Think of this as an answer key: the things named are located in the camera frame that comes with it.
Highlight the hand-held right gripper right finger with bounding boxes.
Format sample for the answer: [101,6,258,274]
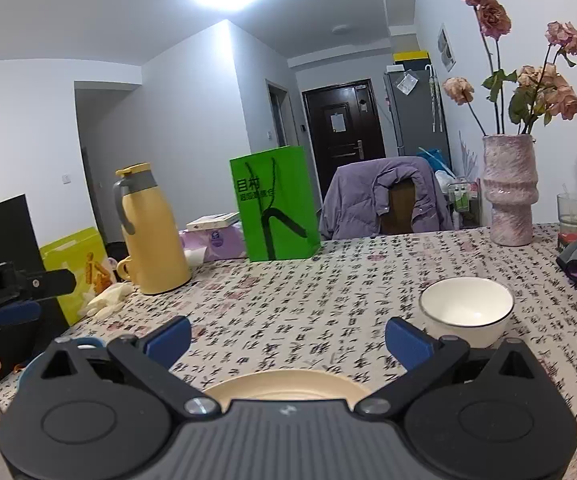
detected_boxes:
[355,316,545,418]

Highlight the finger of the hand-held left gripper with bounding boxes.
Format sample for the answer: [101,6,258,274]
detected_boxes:
[0,299,44,329]
[15,267,78,302]

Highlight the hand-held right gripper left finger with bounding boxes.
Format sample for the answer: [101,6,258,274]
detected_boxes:
[37,315,220,418]

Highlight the blue bowl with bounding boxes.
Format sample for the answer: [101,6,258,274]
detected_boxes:
[17,337,108,387]

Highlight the white bowl with black rim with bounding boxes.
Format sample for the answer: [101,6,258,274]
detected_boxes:
[418,277,515,350]

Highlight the cream plate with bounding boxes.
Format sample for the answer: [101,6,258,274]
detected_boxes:
[202,369,373,408]

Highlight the yellow-green snack box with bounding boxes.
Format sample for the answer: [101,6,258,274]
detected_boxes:
[40,226,119,327]

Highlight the yellow thermos jug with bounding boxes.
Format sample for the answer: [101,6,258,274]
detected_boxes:
[113,162,192,295]

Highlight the purple tissue pack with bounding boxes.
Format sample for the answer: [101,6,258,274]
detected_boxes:
[178,222,246,266]

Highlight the calligraphy print tablecloth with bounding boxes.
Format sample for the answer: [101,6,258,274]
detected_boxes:
[0,222,577,461]

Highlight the white flat box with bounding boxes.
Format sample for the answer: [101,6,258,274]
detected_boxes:
[186,211,242,231]

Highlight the wooden chair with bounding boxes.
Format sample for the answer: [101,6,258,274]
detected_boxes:
[378,180,416,235]

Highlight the purple jacket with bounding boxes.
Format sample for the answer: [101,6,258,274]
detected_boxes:
[318,156,454,241]

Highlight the small storage rack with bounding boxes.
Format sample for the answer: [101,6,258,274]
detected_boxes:
[445,177,481,226]

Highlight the green paper bag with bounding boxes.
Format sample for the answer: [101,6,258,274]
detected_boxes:
[229,146,321,262]

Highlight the pink ribbed vase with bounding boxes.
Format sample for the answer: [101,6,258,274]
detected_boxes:
[482,134,539,247]

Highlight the blue plastic bag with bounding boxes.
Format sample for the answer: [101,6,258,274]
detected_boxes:
[417,147,444,171]

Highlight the dark entrance door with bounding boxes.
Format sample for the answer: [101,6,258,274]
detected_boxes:
[302,79,386,201]

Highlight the drinking glass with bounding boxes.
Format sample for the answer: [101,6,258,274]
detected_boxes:
[557,192,577,235]

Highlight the grey refrigerator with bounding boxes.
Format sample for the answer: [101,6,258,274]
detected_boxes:
[383,62,451,158]

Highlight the folded umbrella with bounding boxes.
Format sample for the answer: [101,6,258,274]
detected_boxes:
[425,62,444,133]

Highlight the grey interior door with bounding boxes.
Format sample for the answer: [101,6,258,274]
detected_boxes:
[266,79,290,148]

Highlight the dried pink roses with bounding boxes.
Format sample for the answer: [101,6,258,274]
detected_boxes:
[442,0,577,136]

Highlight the wall picture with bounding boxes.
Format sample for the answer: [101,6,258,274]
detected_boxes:
[437,24,456,72]

